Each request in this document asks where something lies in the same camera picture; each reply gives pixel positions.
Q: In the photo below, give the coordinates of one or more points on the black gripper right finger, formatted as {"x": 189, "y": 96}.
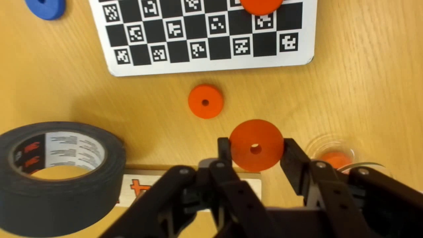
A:
{"x": 352, "y": 198}

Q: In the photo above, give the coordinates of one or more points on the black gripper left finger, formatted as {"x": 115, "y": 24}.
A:
{"x": 185, "y": 198}

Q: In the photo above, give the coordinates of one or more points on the orange disc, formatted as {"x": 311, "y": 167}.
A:
{"x": 246, "y": 136}
{"x": 199, "y": 94}
{"x": 262, "y": 5}
{"x": 337, "y": 159}

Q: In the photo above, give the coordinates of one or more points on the colourful number puzzle board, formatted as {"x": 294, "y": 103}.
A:
{"x": 137, "y": 189}

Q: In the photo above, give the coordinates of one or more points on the clear plastic cup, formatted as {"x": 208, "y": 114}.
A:
{"x": 315, "y": 145}

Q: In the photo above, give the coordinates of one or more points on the black tape roll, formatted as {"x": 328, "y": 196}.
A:
{"x": 57, "y": 193}

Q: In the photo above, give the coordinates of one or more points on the checkered marker calibration board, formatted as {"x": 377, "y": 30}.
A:
{"x": 207, "y": 40}

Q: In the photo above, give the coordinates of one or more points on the blue disc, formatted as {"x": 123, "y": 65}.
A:
{"x": 44, "y": 9}

